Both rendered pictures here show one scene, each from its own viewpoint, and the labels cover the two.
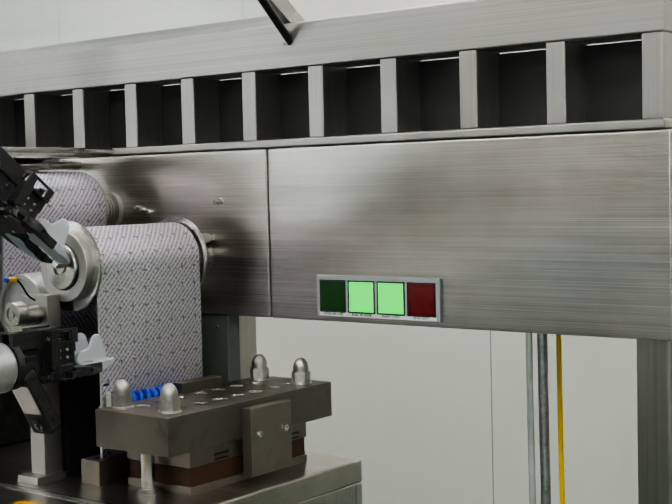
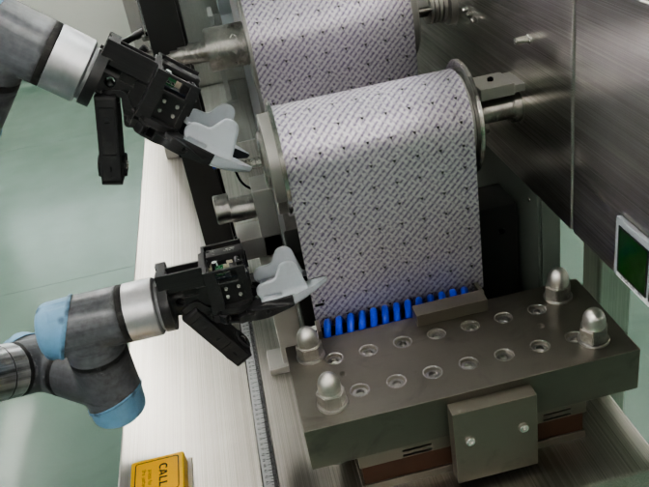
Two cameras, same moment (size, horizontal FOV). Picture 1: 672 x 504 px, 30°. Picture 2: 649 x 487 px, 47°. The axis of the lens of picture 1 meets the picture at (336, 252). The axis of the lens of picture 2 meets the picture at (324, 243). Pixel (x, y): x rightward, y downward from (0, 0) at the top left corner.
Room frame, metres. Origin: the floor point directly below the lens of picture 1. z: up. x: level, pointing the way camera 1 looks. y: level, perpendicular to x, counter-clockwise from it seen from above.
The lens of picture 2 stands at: (1.48, -0.24, 1.63)
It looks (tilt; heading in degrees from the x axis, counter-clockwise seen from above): 30 degrees down; 47
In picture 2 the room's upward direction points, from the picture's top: 10 degrees counter-clockwise
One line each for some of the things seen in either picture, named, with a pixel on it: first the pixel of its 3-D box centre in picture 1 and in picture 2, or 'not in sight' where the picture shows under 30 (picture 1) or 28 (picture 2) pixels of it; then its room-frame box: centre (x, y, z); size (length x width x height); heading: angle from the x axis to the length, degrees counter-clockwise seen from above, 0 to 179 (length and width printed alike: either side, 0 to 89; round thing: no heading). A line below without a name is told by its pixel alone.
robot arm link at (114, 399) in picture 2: not in sight; (100, 380); (1.79, 0.58, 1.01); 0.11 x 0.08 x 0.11; 104
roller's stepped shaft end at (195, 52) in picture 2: not in sight; (186, 54); (2.13, 0.69, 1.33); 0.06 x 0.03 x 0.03; 142
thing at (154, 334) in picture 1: (152, 341); (393, 248); (2.11, 0.31, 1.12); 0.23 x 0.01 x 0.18; 142
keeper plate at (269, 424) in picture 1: (268, 437); (493, 436); (2.02, 0.12, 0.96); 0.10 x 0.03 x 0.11; 142
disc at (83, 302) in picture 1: (70, 266); (278, 157); (2.05, 0.44, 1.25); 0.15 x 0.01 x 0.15; 52
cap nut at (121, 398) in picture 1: (121, 393); (307, 341); (1.96, 0.34, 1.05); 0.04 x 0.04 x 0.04
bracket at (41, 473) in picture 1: (37, 388); (268, 279); (2.04, 0.49, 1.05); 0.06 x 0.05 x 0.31; 142
